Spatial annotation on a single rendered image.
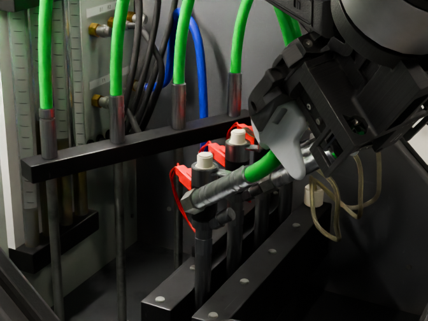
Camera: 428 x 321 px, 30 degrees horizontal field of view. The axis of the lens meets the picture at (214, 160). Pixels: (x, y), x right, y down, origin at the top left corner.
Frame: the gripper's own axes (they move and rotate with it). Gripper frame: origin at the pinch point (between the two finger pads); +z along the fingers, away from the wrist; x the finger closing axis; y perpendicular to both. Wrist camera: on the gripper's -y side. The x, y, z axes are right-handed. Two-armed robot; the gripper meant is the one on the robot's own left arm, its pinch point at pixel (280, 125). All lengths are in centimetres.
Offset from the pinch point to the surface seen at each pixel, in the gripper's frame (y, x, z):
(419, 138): -6, 51, 58
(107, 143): -16.5, -4.0, 33.8
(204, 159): -5.4, 0.3, 18.9
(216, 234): -1.4, 3.7, 36.6
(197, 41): -26.8, 14.7, 37.4
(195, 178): -4.4, -1.1, 20.3
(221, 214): -0.3, 0.2, 22.2
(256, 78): -19.7, 21.0, 40.0
